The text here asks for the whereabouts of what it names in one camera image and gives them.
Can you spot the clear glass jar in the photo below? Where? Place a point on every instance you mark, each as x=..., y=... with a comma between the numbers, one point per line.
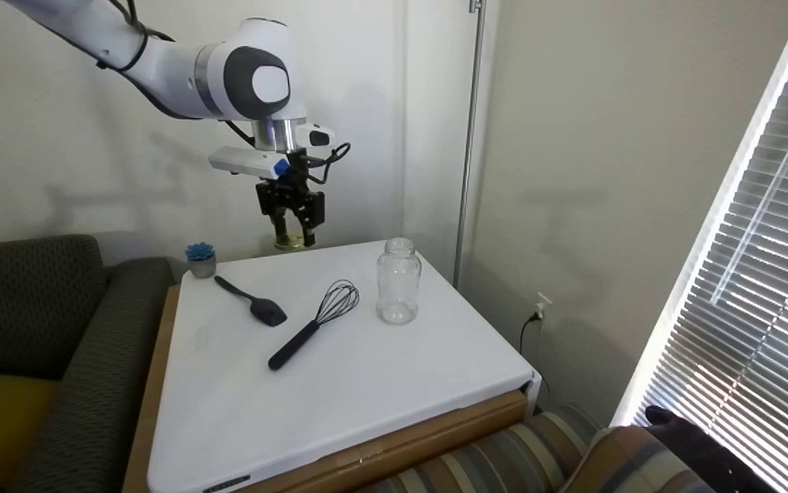
x=399, y=282

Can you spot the blue succulent in pot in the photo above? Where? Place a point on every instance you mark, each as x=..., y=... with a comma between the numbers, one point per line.
x=201, y=257

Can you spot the wooden table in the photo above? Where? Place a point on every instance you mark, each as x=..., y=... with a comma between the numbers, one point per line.
x=412, y=446

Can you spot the white plastic board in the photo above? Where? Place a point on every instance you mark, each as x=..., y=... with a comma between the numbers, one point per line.
x=341, y=372

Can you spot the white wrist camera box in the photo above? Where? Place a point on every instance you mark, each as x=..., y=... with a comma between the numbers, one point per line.
x=246, y=161

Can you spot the black plastic spoon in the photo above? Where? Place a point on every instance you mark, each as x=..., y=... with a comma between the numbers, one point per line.
x=265, y=312

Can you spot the grey fabric armchair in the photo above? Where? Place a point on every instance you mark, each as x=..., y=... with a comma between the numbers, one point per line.
x=38, y=310

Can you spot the white wall outlet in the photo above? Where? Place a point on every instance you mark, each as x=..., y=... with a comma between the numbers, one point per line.
x=539, y=301

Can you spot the white vertical wall pipe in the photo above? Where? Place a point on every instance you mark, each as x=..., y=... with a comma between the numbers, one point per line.
x=468, y=137

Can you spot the striped sofa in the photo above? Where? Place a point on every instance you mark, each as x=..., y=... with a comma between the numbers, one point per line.
x=520, y=456

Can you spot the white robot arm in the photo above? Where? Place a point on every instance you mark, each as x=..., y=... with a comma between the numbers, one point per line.
x=231, y=83

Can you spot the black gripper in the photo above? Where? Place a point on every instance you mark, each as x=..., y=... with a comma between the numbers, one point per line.
x=289, y=187

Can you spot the white window blinds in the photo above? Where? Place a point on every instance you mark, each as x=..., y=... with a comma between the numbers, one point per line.
x=759, y=301

